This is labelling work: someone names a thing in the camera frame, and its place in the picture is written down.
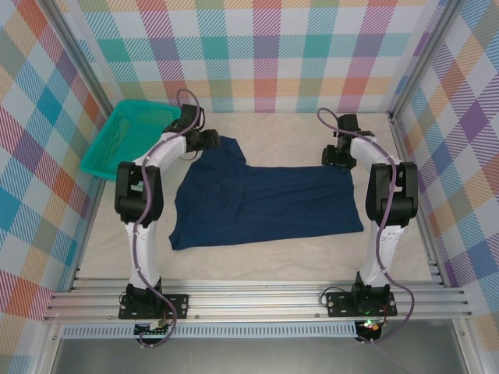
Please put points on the dark blue t-shirt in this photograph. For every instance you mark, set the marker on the dark blue t-shirt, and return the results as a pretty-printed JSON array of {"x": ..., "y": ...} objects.
[{"x": 273, "y": 202}]

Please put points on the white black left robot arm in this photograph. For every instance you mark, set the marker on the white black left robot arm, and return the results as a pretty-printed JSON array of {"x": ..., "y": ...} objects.
[{"x": 142, "y": 249}]

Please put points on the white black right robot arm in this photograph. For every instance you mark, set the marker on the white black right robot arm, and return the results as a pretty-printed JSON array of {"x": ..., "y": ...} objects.
[{"x": 391, "y": 237}]

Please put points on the teal plastic mesh basket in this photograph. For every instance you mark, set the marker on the teal plastic mesh basket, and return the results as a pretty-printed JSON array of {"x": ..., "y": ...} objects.
[{"x": 113, "y": 148}]

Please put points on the small board with lit LEDs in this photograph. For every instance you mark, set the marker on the small board with lit LEDs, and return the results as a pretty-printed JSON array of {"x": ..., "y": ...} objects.
[{"x": 368, "y": 326}]

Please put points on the small board with green terminals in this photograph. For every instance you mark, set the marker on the small board with green terminals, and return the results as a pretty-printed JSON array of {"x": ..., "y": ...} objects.
[{"x": 154, "y": 329}]

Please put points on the aluminium floor rail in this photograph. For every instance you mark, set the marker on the aluminium floor rail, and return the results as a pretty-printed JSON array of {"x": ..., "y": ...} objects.
[
  {"x": 430, "y": 241},
  {"x": 89, "y": 218}
]

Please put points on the aluminium frame post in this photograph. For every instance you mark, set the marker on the aluminium frame post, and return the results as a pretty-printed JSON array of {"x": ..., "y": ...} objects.
[
  {"x": 469, "y": 350},
  {"x": 85, "y": 58},
  {"x": 48, "y": 354},
  {"x": 425, "y": 58}
]

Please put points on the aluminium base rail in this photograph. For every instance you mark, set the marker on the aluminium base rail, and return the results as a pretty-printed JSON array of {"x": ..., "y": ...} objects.
[{"x": 253, "y": 302}]

